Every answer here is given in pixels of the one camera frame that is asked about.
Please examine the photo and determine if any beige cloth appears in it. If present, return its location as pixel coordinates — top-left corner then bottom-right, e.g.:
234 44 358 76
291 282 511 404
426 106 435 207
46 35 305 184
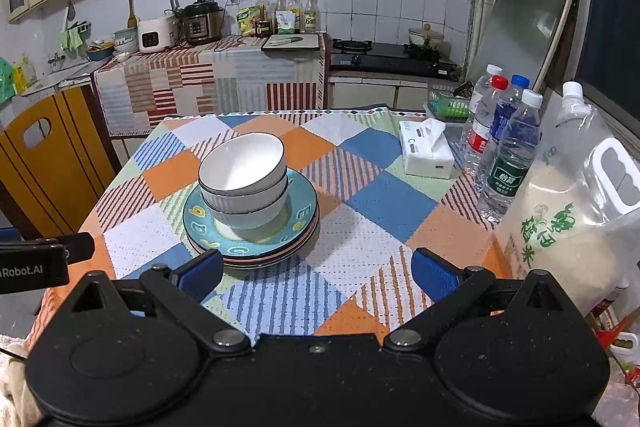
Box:
0 333 43 427

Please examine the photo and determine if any blue basin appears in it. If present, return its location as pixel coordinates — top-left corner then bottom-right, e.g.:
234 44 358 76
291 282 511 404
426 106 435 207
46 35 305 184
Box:
86 41 117 62

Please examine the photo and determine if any blue egg-print plate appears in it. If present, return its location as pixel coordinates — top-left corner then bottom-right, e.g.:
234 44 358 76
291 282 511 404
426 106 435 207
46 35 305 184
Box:
182 171 320 256

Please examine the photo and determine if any cream base cabinet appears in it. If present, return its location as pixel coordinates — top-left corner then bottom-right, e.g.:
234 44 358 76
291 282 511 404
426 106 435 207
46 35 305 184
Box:
326 76 432 111

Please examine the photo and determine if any grey metal sheet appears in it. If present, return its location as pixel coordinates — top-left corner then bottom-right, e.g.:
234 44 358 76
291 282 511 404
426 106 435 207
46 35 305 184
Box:
471 0 584 91

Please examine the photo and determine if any red-cap water bottle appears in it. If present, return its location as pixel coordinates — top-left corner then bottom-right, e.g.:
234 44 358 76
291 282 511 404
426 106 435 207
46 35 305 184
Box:
465 75 509 180

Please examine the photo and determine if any black gas stove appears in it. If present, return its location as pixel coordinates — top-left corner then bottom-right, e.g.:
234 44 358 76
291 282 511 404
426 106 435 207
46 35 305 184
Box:
329 38 459 76

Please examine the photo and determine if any yellow-green food packet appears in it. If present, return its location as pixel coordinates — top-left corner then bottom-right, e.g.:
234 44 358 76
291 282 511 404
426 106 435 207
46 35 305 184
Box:
236 5 261 38

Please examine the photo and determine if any blue-cap water bottle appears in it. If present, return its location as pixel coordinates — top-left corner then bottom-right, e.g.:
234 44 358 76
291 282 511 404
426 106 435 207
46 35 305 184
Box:
477 74 531 195

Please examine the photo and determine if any cream cooking pot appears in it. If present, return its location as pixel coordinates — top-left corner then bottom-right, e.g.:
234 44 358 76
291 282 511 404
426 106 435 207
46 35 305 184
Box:
408 23 446 48

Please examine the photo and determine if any pink plate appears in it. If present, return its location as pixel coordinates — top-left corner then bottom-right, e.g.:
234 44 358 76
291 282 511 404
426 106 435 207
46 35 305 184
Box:
186 207 321 269

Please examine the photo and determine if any white rice cooker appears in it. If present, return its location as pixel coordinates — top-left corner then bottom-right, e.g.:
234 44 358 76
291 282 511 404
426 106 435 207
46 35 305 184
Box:
137 13 181 54

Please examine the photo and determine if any yellow detergent bottle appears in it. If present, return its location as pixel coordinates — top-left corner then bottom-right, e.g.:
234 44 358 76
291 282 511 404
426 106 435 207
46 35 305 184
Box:
17 55 37 90

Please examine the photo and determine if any yellow-cap clear bottle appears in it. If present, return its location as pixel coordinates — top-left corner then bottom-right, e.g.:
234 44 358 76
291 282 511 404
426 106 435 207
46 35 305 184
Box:
303 0 320 34

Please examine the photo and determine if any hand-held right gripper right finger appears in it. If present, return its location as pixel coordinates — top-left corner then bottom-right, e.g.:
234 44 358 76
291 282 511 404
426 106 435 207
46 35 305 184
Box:
382 247 572 354

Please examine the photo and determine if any green-label water bottle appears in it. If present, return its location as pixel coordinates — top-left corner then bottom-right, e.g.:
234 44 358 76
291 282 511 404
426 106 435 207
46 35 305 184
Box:
476 89 544 225

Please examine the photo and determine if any green plastic bag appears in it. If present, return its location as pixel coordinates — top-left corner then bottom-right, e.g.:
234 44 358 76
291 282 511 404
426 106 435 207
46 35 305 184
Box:
0 56 17 104

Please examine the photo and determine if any green plastic basket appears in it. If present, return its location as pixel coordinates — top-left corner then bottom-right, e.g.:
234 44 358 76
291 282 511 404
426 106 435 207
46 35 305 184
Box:
426 88 474 124

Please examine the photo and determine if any white tissue pack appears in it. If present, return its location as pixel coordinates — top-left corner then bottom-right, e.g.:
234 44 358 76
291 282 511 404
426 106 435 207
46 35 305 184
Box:
398 117 456 180

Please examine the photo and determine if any green hanging cloth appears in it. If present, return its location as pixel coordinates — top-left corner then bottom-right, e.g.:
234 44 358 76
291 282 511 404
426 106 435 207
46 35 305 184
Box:
59 26 84 54

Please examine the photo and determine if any black pressure cooker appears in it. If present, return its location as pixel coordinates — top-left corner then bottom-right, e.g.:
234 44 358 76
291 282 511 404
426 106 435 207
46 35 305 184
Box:
180 0 225 47

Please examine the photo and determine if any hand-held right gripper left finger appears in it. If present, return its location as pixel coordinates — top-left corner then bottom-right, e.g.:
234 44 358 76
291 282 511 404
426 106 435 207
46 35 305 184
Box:
70 248 253 354

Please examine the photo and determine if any white ribbed bowl dark rim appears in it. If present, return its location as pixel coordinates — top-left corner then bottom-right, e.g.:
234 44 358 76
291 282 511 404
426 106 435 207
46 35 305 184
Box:
197 132 287 198
199 169 290 231

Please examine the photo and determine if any yellow wooden chair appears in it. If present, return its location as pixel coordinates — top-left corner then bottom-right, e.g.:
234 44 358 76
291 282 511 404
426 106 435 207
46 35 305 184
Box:
0 85 124 241

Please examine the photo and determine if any clear rice bag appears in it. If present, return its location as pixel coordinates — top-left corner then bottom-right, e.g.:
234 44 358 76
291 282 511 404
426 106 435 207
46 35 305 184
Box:
494 80 640 314

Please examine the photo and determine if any stack of pale bowls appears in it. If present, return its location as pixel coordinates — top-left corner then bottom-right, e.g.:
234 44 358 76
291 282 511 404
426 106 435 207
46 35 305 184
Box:
113 28 140 54

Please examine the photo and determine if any white cutting board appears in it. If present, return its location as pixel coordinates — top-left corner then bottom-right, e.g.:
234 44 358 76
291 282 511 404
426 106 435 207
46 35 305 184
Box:
260 33 321 53

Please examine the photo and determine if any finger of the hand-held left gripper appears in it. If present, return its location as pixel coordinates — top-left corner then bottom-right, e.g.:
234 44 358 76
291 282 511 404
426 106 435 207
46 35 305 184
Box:
60 232 96 266

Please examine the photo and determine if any striped patchwork counter cloth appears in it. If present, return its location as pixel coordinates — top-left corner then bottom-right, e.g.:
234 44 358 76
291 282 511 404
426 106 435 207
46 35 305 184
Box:
93 33 329 138

